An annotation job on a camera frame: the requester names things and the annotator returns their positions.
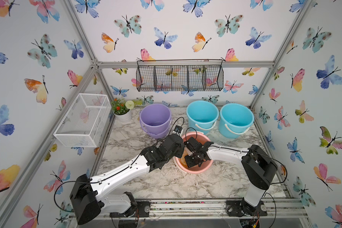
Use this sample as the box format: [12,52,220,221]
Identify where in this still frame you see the yellow microfiber cloth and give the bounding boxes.
[180,152,188,169]

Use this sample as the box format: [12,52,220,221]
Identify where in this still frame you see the pink plastic bucket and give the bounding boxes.
[173,131,213,174]

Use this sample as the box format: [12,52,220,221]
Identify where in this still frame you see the teal plastic bucket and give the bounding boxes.
[218,103,255,139]
[186,100,219,135]

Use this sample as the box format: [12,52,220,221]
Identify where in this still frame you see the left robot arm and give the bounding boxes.
[70,134,185,225]

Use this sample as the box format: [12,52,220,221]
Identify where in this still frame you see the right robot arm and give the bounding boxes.
[184,137,278,216]

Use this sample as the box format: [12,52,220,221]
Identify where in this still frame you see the purple plastic bucket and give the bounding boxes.
[140,104,172,139]

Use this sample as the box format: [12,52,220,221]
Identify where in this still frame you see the potted flower plant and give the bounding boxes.
[111,98,135,124]

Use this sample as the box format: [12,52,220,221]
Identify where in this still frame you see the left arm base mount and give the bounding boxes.
[110,201,151,218]

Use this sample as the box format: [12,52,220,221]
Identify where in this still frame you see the aluminium front rail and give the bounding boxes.
[68,199,310,220]

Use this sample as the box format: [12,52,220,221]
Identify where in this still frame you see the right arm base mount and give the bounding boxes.
[226,199,268,218]

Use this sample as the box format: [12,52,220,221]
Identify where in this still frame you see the white wire mesh basket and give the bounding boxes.
[54,93,111,147]

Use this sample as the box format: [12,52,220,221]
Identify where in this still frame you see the black wire wall basket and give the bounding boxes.
[135,59,224,92]

